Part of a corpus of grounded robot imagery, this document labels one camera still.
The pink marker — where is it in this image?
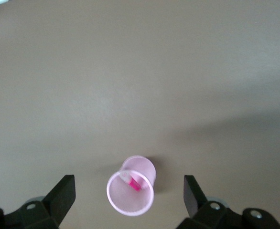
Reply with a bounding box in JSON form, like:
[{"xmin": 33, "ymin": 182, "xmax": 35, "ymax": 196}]
[{"xmin": 119, "ymin": 170, "xmax": 147, "ymax": 191}]

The brown table cover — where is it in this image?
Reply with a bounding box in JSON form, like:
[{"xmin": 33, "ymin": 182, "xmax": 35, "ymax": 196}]
[{"xmin": 0, "ymin": 0, "xmax": 280, "ymax": 229}]

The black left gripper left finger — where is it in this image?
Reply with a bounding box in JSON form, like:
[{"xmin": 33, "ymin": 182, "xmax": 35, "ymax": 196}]
[{"xmin": 0, "ymin": 175, "xmax": 76, "ymax": 229}]

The pink mesh cup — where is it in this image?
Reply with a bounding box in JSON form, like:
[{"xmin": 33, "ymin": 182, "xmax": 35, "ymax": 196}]
[{"xmin": 106, "ymin": 155, "xmax": 157, "ymax": 217}]

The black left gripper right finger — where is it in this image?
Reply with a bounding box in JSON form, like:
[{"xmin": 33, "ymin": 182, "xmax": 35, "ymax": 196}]
[{"xmin": 175, "ymin": 175, "xmax": 280, "ymax": 229}]

